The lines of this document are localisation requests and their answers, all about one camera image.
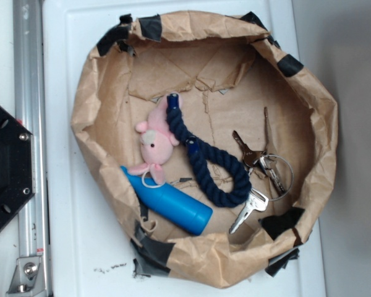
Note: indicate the pink plush pig toy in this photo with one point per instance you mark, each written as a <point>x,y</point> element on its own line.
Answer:
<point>157,143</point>

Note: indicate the blue plastic bottle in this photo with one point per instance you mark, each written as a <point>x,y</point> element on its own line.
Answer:
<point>169,202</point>

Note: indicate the silver key lower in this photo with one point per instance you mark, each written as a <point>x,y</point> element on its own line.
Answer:
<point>256,201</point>

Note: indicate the brown paper bag bin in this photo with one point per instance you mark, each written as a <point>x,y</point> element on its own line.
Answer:
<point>227,70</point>

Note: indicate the aluminium extrusion rail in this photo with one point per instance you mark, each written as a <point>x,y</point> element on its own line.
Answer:
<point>33,218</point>

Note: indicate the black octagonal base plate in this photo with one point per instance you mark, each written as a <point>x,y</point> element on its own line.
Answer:
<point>16,177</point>

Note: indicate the metal corner bracket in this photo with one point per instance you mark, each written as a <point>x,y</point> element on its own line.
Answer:
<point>28,277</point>

